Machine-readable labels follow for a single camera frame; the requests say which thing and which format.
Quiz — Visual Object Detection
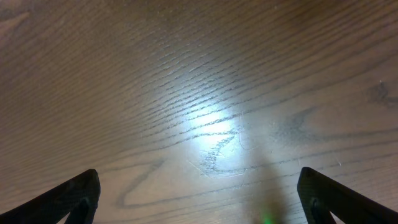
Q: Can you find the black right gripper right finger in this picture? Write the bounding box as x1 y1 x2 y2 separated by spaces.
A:
297 167 397 224

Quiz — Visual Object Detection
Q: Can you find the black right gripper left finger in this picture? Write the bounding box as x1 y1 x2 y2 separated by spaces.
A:
1 169 101 224

